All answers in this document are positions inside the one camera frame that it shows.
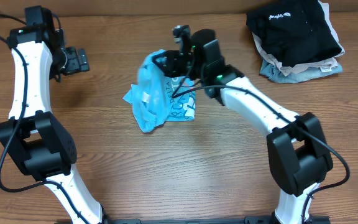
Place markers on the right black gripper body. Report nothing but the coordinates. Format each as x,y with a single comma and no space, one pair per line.
181,66

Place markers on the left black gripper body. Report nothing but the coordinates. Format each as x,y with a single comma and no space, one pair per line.
81,61

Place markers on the light blue t-shirt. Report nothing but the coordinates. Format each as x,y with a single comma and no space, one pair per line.
152,101

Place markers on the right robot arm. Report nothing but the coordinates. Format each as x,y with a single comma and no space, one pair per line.
297,152

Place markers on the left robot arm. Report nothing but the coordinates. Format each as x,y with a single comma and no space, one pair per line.
32,136

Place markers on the brown cardboard backboard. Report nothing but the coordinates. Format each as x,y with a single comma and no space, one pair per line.
68,8

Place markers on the grey-blue folded shirt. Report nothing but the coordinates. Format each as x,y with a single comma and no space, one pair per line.
272,73

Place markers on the black folded shirt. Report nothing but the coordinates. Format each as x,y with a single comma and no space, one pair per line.
294,32

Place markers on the beige folded shirt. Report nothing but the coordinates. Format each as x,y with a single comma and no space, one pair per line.
328,63

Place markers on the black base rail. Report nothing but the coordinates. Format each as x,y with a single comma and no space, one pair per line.
191,221

